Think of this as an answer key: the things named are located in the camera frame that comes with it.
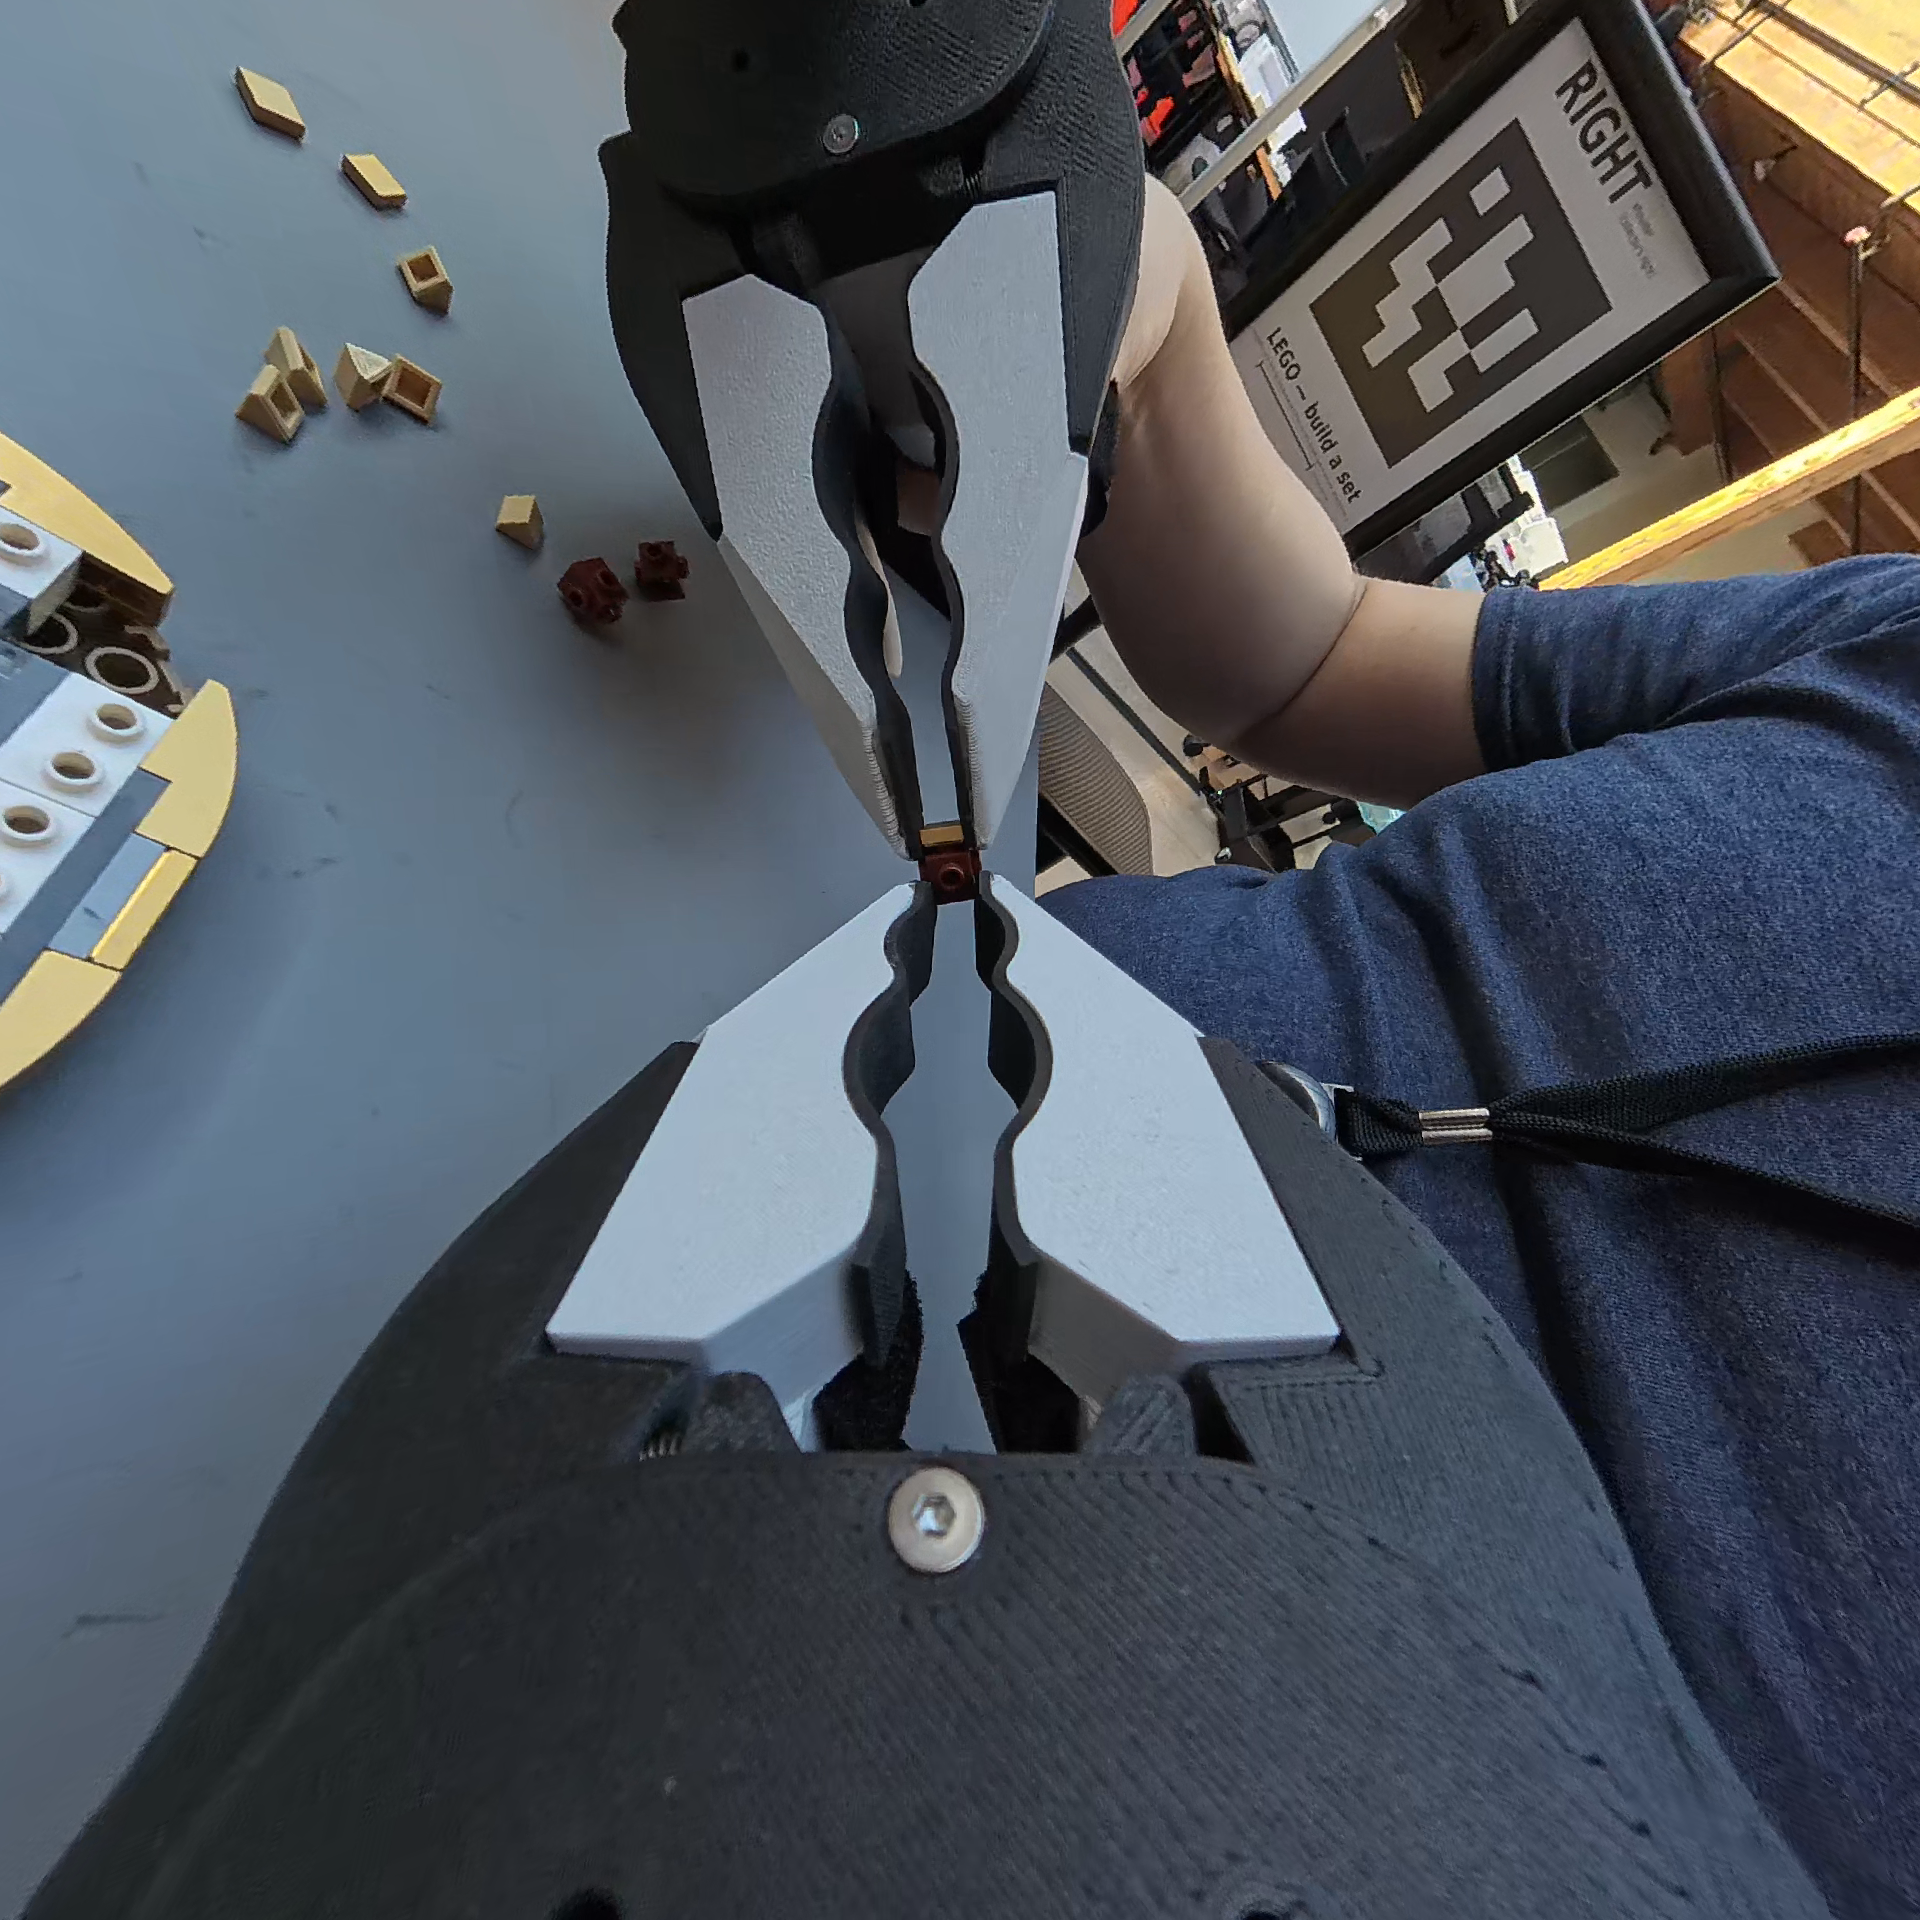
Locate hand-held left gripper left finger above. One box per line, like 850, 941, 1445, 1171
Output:
543, 882, 940, 1454

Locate black lanyard strap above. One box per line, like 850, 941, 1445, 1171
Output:
1333, 1030, 1920, 1239

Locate group of tan lego pieces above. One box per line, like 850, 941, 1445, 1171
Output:
230, 64, 548, 552

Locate person's right forearm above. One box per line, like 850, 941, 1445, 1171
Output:
1048, 172, 1502, 811

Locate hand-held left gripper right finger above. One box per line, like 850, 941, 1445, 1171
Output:
959, 882, 1343, 1454

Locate black office chair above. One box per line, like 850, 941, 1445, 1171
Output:
1198, 731, 1407, 875

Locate black framed marker sign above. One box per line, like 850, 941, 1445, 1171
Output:
1212, 0, 1782, 560

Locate grey mesh office chair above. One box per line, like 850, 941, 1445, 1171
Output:
1036, 668, 1160, 879

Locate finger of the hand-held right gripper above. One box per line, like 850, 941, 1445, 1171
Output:
678, 275, 932, 859
903, 183, 1094, 840

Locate partly built lego model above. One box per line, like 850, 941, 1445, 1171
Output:
0, 435, 242, 1088

